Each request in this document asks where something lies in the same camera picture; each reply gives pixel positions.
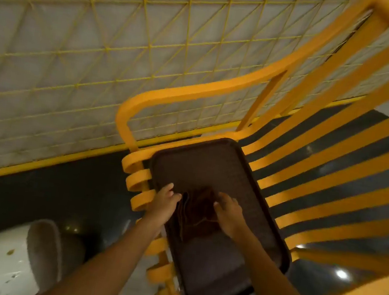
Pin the person's right hand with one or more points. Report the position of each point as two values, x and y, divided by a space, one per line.
229 218

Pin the person's left hand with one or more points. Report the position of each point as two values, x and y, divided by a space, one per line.
160 206

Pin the person's right thumb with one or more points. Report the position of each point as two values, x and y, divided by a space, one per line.
217 211

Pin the person's left thumb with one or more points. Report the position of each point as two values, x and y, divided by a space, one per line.
176 198

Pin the brown cloth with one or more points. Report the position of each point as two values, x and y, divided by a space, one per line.
197 213

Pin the person's left forearm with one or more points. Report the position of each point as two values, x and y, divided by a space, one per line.
103 267

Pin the person's right forearm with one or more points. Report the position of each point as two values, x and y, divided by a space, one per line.
275 292

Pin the dark brown plastic tray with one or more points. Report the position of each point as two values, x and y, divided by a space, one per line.
213 265

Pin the yellow slatted metal chair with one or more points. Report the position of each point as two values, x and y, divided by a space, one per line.
341 167

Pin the white perforated drum stool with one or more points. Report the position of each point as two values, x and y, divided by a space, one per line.
2 262

